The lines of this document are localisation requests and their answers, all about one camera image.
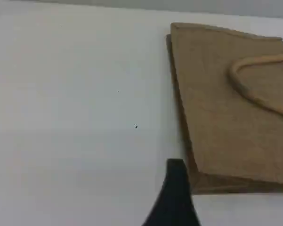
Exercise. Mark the brown jute tote bag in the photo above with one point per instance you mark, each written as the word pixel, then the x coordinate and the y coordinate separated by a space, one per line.
pixel 226 117

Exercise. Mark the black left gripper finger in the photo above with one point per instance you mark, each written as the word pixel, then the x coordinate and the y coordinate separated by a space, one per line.
pixel 173 202

